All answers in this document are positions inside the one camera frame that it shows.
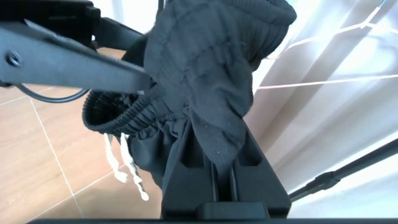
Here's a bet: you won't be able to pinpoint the pink clothes hanger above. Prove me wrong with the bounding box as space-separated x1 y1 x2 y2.
254 0 398 91

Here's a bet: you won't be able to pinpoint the black clothes rack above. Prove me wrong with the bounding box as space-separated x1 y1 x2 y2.
289 138 398 203

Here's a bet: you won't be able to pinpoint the black shorts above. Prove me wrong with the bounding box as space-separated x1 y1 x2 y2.
82 0 298 202

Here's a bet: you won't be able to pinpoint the black cable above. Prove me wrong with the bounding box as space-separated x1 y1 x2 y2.
14 83 91 104

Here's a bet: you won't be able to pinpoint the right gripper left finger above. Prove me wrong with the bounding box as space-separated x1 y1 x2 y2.
161 123 218 218

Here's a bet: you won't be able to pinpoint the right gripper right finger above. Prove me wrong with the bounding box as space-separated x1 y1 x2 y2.
231 126 292 218

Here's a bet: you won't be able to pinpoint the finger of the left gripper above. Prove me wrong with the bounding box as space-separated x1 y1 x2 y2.
0 0 144 51
0 19 152 94

